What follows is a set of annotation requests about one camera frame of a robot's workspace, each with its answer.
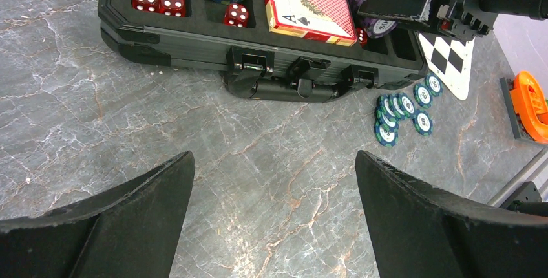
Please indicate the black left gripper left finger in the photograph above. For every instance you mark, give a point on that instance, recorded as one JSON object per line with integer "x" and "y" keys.
{"x": 130, "y": 230}

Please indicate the black white chessboard mat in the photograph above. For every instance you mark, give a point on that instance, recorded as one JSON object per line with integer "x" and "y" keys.
{"x": 450, "y": 60}

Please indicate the red die right slot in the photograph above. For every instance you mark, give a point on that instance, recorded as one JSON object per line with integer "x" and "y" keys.
{"x": 362, "y": 37}

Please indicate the green 50 chip lower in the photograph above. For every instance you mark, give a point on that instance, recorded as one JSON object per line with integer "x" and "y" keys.
{"x": 423, "y": 123}

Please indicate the red playing card deck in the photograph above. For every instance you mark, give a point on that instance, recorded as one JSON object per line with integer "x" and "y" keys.
{"x": 327, "y": 21}

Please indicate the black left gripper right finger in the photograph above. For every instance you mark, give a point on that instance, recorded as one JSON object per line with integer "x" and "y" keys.
{"x": 420, "y": 230}

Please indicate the green 50 chip far right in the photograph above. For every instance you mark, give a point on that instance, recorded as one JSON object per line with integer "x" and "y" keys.
{"x": 433, "y": 84}

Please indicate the red die middle slot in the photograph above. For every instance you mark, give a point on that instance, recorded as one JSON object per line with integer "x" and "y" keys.
{"x": 236, "y": 15}

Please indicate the black poker case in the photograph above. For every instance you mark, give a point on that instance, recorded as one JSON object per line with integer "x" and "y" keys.
{"x": 256, "y": 63}

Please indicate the red die slot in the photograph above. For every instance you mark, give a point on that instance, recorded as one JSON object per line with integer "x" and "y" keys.
{"x": 362, "y": 37}
{"x": 236, "y": 15}

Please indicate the green 50 chip middle right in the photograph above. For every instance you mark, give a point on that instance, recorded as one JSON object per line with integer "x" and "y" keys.
{"x": 422, "y": 95}

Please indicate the green 50 chip near chessboard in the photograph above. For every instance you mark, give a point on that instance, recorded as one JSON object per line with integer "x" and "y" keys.
{"x": 385, "y": 123}

